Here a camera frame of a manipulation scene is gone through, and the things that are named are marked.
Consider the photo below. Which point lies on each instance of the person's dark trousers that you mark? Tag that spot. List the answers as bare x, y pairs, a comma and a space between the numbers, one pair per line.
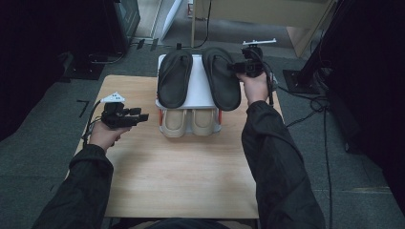
181, 223

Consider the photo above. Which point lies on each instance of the white shoe rack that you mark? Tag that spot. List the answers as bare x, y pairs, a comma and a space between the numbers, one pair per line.
198, 82

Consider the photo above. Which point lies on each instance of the dark curtain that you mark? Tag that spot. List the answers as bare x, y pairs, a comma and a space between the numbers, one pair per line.
31, 63
372, 95

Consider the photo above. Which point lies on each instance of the white board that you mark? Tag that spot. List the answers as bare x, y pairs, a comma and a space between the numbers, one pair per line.
172, 19

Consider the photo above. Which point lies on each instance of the black metal stand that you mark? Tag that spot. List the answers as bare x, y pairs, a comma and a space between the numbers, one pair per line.
299, 81

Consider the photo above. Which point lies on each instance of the black cabinet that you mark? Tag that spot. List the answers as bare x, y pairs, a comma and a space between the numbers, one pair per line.
125, 22

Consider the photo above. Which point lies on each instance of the black stand base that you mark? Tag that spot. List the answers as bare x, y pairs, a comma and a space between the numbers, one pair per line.
82, 68

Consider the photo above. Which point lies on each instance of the person's right hand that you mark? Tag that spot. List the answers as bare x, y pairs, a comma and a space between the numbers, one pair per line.
256, 89

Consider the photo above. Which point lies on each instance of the cream clog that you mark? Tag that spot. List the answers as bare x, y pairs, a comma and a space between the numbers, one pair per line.
203, 122
174, 124

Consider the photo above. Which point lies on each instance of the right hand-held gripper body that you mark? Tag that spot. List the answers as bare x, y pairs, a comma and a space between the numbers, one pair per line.
253, 63

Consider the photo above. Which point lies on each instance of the person's left hand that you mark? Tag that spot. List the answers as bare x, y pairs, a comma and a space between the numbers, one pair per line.
103, 136

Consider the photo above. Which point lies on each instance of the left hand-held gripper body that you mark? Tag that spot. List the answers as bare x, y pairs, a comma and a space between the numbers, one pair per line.
116, 117

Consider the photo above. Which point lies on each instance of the light wooden desk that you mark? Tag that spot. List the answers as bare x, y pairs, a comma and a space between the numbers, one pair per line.
254, 11

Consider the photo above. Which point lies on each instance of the black slipper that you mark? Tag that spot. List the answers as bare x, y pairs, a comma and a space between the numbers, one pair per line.
223, 86
173, 82

